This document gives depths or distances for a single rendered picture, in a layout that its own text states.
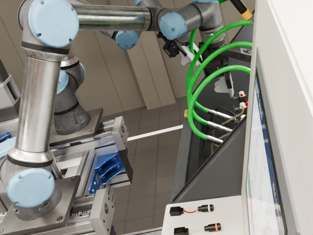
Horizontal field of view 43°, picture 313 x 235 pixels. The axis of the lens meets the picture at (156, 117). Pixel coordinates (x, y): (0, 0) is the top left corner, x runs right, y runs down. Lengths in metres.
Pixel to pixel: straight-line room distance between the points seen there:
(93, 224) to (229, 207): 0.41
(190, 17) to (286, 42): 0.71
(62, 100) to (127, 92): 2.49
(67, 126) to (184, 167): 0.54
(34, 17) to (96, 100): 3.23
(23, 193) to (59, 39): 0.39
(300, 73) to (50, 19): 0.68
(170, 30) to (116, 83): 2.91
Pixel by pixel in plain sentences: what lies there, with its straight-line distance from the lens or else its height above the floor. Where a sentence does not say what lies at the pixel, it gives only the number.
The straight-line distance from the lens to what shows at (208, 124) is 1.23.
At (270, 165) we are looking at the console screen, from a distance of 0.53.
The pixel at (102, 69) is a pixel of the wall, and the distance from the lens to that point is 4.01.
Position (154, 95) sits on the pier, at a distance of 3.95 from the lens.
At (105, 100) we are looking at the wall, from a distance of 4.14.
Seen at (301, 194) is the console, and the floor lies 1.47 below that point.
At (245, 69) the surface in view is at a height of 1.30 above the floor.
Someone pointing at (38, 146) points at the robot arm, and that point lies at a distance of 1.05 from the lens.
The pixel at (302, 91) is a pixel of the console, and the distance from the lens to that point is 0.38.
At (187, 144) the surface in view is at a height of 0.95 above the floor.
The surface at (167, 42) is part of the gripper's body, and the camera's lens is 1.49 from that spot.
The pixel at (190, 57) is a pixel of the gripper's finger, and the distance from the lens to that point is 1.44.
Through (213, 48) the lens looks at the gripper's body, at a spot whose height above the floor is 1.29.
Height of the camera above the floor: 1.72
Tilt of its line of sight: 27 degrees down
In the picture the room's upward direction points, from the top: 19 degrees counter-clockwise
